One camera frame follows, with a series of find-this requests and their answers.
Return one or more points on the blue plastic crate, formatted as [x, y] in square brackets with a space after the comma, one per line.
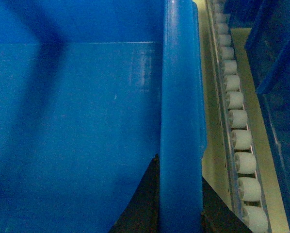
[90, 92]

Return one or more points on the white roller track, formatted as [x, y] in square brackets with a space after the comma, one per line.
[245, 185]

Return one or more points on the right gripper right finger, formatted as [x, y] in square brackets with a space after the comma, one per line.
[216, 217]

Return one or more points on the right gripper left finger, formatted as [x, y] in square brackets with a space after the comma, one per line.
[141, 215]

